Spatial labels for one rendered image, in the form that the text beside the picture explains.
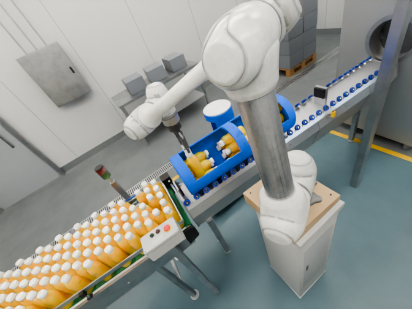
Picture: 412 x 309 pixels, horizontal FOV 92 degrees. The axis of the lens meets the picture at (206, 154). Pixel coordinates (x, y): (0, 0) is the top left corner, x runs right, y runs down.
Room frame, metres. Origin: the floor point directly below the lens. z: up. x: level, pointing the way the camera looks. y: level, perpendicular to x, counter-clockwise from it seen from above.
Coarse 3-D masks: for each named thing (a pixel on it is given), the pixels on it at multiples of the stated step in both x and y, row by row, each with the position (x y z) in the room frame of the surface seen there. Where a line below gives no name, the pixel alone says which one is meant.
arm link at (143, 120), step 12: (192, 72) 0.71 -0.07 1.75; (204, 72) 0.69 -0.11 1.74; (180, 84) 0.71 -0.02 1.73; (192, 84) 0.70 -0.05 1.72; (168, 96) 0.71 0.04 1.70; (180, 96) 0.70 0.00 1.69; (144, 108) 0.78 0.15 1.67; (156, 108) 0.72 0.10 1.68; (168, 108) 0.71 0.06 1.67; (132, 120) 0.76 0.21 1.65; (144, 120) 0.74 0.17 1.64; (156, 120) 0.74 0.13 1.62; (132, 132) 0.73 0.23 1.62; (144, 132) 0.74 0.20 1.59
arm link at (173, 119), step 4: (176, 112) 0.91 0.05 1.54; (172, 116) 0.89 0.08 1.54; (176, 116) 0.90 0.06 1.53; (164, 120) 0.89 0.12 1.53; (168, 120) 0.89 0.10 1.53; (172, 120) 0.89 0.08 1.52; (176, 120) 0.89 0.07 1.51; (164, 124) 0.91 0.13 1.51; (168, 124) 0.89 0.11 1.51; (172, 124) 0.88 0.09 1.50
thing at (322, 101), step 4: (316, 88) 1.29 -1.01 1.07; (320, 88) 1.27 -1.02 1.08; (324, 88) 1.24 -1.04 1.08; (316, 92) 1.29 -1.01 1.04; (320, 92) 1.26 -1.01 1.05; (324, 92) 1.23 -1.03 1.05; (316, 96) 1.29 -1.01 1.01; (320, 96) 1.26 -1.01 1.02; (324, 96) 1.24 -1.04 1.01; (316, 100) 1.30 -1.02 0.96; (320, 100) 1.27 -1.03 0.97; (324, 100) 1.23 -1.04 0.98; (320, 104) 1.27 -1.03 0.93; (324, 104) 1.23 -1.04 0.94
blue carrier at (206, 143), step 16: (288, 112) 1.04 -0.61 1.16; (224, 128) 1.06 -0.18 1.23; (288, 128) 1.03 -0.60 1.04; (192, 144) 1.06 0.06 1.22; (208, 144) 1.16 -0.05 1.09; (240, 144) 0.94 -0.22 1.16; (176, 160) 0.95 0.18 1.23; (224, 160) 1.07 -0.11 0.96; (240, 160) 0.92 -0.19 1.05; (192, 176) 0.85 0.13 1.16; (208, 176) 0.85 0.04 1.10; (192, 192) 0.82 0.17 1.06
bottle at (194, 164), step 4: (192, 156) 0.91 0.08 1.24; (196, 156) 0.93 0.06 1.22; (188, 160) 0.91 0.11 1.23; (192, 160) 0.90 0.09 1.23; (196, 160) 0.91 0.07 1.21; (188, 164) 0.92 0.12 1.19; (192, 164) 0.90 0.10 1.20; (196, 164) 0.90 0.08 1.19; (200, 164) 0.92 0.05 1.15; (192, 168) 0.90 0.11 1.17; (196, 168) 0.90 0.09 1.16; (200, 168) 0.90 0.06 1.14; (196, 172) 0.90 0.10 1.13; (200, 172) 0.90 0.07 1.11; (204, 172) 0.91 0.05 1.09; (196, 176) 0.91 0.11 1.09; (200, 176) 0.90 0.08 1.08
